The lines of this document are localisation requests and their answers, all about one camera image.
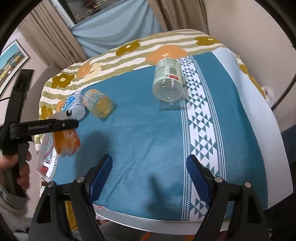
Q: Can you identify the left beige curtain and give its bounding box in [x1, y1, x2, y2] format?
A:
[18, 1, 87, 70]

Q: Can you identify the white plastic cup blue label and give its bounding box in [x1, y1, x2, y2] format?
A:
[53, 93, 86, 121]

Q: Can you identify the light blue hanging cloth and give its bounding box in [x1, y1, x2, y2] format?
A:
[70, 1, 163, 58]

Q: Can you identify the person's left hand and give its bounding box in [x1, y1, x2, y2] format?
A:
[1, 151, 32, 190]

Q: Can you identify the framed houses picture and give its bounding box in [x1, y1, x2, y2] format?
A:
[0, 40, 30, 92]

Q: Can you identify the black curved cable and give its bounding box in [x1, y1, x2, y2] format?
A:
[270, 71, 296, 112]

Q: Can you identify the teal patterned tablecloth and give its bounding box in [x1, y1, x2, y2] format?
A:
[40, 52, 268, 221]

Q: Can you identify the green label clear cup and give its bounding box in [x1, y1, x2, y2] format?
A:
[152, 58, 184, 102]

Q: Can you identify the yellow orange plastic cup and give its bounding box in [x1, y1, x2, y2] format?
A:
[83, 89, 116, 119]

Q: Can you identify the window with white frame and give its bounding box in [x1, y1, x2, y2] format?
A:
[50, 0, 125, 29]

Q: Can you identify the right beige curtain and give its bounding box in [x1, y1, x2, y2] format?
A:
[148, 0, 209, 34]

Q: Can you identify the beige curtain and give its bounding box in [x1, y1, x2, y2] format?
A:
[148, 0, 209, 34]
[18, 1, 87, 70]

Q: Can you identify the floral striped bed quilt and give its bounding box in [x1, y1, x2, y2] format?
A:
[33, 29, 266, 149]

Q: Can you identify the grey bed headboard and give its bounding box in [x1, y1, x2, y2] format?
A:
[21, 65, 61, 123]

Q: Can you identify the orange label plastic cup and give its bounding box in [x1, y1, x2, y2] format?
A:
[53, 129, 81, 157]

